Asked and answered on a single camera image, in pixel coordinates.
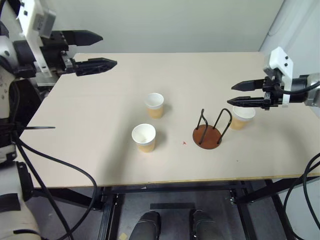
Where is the dark rounded foot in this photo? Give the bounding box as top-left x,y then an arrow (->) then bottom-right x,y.
128,210 -> 162,240
190,209 -> 222,240

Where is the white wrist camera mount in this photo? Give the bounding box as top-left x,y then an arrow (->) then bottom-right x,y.
263,46 -> 294,109
16,0 -> 57,74

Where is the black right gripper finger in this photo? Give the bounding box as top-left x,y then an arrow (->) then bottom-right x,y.
226,95 -> 268,109
231,78 -> 266,92

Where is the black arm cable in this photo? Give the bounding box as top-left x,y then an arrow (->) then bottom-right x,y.
8,81 -> 75,240
301,152 -> 320,226
283,172 -> 320,240
13,138 -> 99,240

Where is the black metal table frame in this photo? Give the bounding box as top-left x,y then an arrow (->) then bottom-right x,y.
31,175 -> 320,240

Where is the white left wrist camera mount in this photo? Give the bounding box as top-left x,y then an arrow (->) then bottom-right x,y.
16,0 -> 57,74

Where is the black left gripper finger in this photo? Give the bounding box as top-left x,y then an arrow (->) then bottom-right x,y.
73,57 -> 118,77
62,29 -> 104,47

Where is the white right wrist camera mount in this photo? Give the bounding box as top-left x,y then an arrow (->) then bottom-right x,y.
263,46 -> 294,109

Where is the brown base wire rack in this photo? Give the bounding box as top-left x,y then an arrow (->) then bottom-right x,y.
192,107 -> 232,151

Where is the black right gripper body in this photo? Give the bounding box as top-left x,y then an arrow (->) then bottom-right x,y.
262,68 -> 286,111

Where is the dark rounded right foot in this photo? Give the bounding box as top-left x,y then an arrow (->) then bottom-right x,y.
190,209 -> 222,240

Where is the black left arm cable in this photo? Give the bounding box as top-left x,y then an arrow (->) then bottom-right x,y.
13,138 -> 99,240
8,81 -> 75,240

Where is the grey board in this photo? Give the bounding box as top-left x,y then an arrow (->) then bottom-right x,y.
36,73 -> 61,87

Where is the dark rounded left foot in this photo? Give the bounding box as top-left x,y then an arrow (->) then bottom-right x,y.
128,210 -> 162,240

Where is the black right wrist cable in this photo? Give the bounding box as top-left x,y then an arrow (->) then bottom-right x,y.
273,81 -> 320,96

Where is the black zip tie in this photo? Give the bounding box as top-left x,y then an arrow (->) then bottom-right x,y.
16,125 -> 57,131

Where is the tan paper cup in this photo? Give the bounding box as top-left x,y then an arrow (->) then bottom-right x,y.
229,105 -> 257,131
131,123 -> 157,154
144,92 -> 165,120

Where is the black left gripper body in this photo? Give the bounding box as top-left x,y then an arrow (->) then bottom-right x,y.
39,30 -> 76,75

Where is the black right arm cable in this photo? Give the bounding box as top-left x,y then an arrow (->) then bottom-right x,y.
301,152 -> 320,226
283,172 -> 320,240

